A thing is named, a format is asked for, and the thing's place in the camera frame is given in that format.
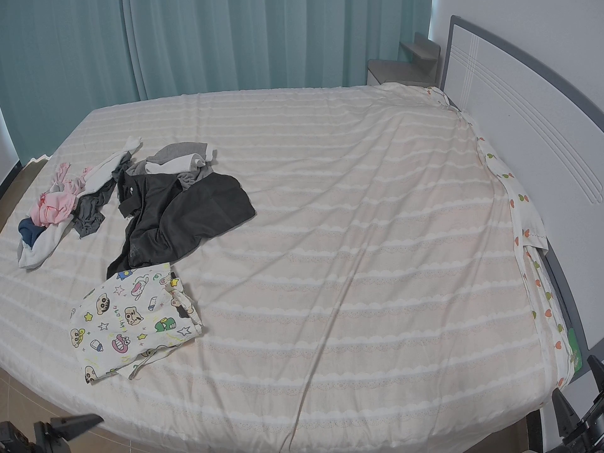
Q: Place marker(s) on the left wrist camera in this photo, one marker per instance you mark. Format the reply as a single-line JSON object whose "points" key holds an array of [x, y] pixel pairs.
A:
{"points": [[13, 439]]}

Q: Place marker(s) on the grey bedside table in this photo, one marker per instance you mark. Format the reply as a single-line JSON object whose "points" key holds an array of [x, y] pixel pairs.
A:
{"points": [[401, 66]]}

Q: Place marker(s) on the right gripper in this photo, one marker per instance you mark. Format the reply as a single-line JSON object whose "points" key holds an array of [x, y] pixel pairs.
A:
{"points": [[590, 439]]}

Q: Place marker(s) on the blue-green curtain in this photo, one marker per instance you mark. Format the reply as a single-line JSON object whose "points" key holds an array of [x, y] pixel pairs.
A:
{"points": [[236, 31]]}

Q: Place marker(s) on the bed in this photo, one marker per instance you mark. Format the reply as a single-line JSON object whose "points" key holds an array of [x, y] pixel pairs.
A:
{"points": [[354, 205]]}

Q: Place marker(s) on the white printed pyjama top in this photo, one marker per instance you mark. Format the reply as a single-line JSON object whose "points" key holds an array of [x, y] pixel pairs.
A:
{"points": [[132, 323]]}

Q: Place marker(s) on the black polo shirt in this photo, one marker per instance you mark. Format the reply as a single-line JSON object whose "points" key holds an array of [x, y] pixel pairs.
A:
{"points": [[188, 210]]}

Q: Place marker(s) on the dark blue garment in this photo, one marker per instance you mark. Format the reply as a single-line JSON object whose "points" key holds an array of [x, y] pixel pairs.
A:
{"points": [[30, 234]]}

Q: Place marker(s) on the grey and white garment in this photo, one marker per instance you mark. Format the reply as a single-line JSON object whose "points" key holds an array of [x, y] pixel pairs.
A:
{"points": [[179, 154]]}

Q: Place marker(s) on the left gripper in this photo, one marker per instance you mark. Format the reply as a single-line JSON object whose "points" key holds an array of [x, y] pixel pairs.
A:
{"points": [[42, 439]]}

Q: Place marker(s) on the dark grey garment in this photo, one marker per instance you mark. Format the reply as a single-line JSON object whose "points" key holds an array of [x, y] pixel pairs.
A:
{"points": [[89, 210]]}

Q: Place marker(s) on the pink garment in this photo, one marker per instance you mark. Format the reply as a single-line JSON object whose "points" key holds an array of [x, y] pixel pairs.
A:
{"points": [[54, 205]]}

